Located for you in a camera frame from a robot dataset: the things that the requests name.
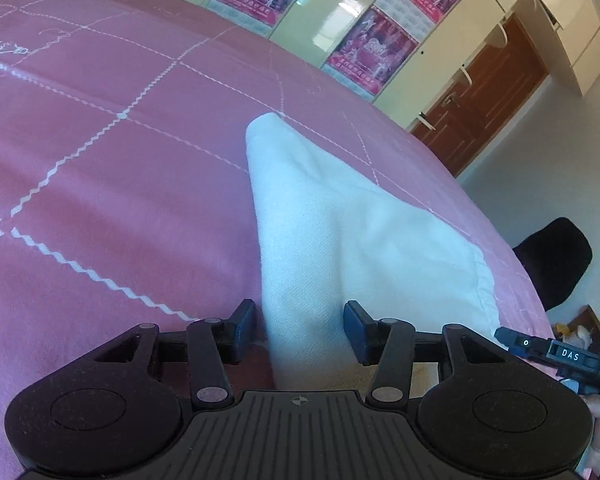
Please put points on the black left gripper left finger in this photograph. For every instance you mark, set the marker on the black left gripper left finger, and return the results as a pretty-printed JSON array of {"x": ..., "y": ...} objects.
[{"x": 200, "y": 353}]

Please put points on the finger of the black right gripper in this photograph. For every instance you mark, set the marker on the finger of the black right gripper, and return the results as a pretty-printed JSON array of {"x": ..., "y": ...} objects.
[{"x": 522, "y": 345}]

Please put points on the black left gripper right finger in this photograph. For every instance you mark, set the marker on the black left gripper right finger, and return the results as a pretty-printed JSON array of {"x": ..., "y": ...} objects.
[{"x": 393, "y": 347}]

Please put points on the white pants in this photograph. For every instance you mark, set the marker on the white pants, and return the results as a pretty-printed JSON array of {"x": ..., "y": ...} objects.
[{"x": 329, "y": 235}]

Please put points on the pink checked bed cover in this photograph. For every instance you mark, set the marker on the pink checked bed cover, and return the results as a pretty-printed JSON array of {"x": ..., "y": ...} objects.
[{"x": 124, "y": 188}]

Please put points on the brown wooden door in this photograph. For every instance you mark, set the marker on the brown wooden door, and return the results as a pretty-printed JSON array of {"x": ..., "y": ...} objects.
[{"x": 469, "y": 114}]

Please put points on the lower right purple poster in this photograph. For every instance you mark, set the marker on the lower right purple poster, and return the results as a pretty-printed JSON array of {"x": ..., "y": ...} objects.
[{"x": 370, "y": 54}]

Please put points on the cream wardrobe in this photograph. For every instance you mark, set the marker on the cream wardrobe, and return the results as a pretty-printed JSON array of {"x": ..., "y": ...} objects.
[{"x": 566, "y": 34}]

